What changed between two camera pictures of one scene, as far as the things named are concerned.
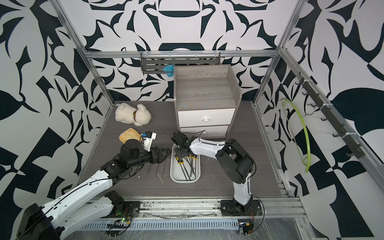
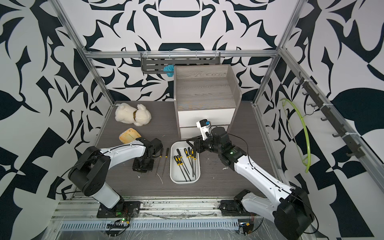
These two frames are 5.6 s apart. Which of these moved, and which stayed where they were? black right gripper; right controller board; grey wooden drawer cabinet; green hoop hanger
Moved: black right gripper
Stayed: right controller board; grey wooden drawer cabinet; green hoop hanger
